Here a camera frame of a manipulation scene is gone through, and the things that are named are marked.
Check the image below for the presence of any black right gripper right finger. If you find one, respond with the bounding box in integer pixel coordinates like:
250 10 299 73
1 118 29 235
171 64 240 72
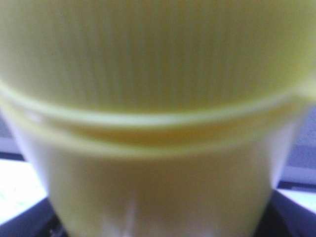
254 191 316 237

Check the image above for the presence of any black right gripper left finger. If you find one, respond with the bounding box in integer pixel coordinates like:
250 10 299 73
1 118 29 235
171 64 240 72
0 198 68 237

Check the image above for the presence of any yellow squeeze bottle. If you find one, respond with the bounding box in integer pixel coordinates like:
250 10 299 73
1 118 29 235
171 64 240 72
0 0 316 237

